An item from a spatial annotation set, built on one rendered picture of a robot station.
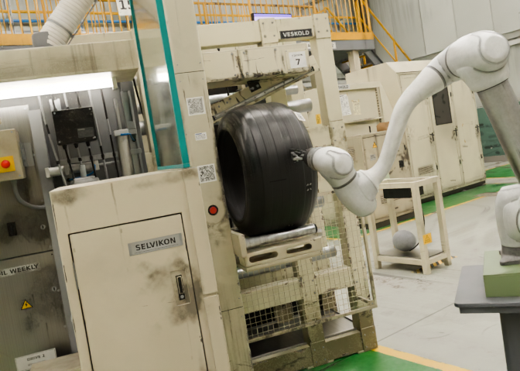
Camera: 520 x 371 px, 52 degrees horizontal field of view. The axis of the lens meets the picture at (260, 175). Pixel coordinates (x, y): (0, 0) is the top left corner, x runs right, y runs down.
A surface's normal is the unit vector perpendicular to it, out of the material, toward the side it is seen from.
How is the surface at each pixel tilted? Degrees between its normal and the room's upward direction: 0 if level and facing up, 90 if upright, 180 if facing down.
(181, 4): 90
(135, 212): 90
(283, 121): 49
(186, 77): 90
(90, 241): 90
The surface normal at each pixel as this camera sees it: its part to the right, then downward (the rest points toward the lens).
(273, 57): 0.32, 0.00
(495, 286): -0.40, 0.11
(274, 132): 0.18, -0.51
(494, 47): 0.07, -0.06
